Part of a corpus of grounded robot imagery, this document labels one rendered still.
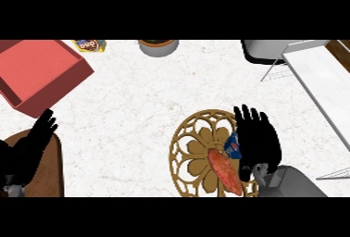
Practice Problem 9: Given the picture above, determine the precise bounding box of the golden openwork round placemat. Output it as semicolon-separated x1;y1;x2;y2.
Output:
168;108;259;198

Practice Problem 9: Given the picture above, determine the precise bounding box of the yellow printed packet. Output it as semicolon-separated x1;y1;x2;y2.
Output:
72;40;107;53

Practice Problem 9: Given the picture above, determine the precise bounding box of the orange sweet potato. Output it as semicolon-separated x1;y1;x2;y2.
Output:
206;147;245;197

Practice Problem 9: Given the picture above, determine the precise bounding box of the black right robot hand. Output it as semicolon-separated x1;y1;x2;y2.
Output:
231;104;283;183

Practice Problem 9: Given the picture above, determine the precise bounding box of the red open box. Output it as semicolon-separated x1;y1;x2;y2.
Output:
0;40;95;119

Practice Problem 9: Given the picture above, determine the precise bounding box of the white tiered wire shelf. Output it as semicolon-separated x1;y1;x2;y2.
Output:
259;40;350;181

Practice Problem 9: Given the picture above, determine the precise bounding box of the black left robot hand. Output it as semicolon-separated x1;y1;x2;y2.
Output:
0;108;60;188

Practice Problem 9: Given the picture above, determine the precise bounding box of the dark grey appliance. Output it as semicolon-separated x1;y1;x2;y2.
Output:
240;40;292;66

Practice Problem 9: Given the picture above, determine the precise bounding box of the grey plant pot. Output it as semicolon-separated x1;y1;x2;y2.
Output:
138;40;180;58

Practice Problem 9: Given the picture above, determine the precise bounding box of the brown wooden cutting board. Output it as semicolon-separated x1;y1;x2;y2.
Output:
2;129;64;198

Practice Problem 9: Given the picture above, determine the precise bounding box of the blue can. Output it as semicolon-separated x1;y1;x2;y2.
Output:
222;131;243;160

